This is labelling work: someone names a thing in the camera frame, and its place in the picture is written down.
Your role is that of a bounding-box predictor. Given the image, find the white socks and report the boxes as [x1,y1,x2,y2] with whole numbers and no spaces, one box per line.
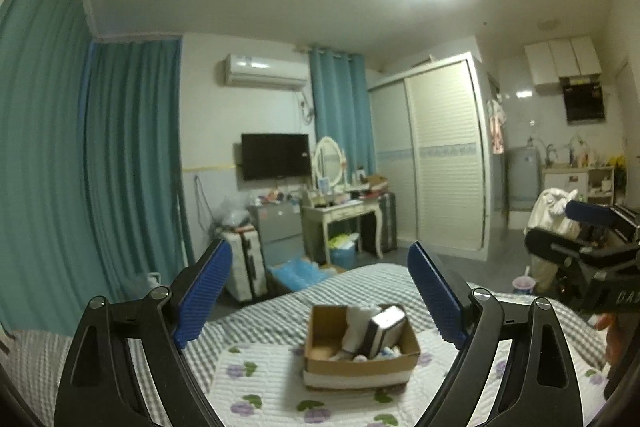
[329,346,402,363]

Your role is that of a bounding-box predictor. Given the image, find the white towel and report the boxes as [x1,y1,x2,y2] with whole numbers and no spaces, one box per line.
[342,306,382,355]

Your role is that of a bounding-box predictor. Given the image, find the white clothes pile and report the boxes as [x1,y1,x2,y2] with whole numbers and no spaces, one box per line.
[524,188,580,287]

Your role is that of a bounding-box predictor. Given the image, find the grey checkered bed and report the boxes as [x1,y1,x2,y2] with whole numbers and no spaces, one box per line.
[1,263,606,426]

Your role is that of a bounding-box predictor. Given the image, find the grey washing machine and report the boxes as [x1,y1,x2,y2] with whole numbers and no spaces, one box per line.
[506,147,541,211]

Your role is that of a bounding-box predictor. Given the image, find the clear water jug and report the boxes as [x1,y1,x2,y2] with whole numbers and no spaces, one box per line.
[124,272,162,300]

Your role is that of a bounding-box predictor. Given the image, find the black range hood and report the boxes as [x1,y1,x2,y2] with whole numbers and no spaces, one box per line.
[561,78,605,124]

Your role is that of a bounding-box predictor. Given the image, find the hanging pink clothes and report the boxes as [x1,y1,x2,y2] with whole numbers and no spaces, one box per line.
[487,100,506,155]

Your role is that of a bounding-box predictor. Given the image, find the brown cardboard box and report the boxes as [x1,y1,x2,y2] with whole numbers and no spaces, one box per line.
[303,303,421,390]

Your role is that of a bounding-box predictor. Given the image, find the white sliding wardrobe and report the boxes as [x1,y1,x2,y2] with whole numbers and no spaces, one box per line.
[368,52,494,261]

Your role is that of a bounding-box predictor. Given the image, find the white floral quilt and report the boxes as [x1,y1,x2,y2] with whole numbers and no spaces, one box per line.
[207,328,609,427]

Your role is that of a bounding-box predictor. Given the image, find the white suitcase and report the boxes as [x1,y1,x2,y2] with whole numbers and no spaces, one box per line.
[221,230,269,303]

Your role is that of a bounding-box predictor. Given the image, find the large teal curtain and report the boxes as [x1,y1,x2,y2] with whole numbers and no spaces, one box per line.
[1,0,193,335]

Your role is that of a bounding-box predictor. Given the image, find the blue waste basket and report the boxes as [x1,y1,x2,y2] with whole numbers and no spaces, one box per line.
[330,242,357,270]

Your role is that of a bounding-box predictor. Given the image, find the blue bubble wrap bag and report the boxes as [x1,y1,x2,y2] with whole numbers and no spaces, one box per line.
[268,258,345,293]

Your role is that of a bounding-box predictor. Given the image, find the white dressing table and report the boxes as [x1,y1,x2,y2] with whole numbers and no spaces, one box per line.
[300,198,383,263]

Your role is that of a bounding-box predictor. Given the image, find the oval vanity mirror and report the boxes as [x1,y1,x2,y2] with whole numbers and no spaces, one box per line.
[312,136,346,193]

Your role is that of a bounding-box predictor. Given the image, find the grey mini fridge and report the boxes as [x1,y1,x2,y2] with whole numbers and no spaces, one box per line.
[248,202,305,268]

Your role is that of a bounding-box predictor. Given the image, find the narrow blue curtain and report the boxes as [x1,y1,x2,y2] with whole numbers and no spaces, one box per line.
[308,46,375,174]

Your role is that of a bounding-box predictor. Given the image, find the white air conditioner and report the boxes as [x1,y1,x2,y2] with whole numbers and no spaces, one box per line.
[224,54,309,91]

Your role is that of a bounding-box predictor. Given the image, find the white wall cabinets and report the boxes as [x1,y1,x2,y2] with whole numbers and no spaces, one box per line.
[524,36,602,89]

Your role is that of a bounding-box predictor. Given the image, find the black wall television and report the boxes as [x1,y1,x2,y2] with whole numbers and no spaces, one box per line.
[241,133,311,181]

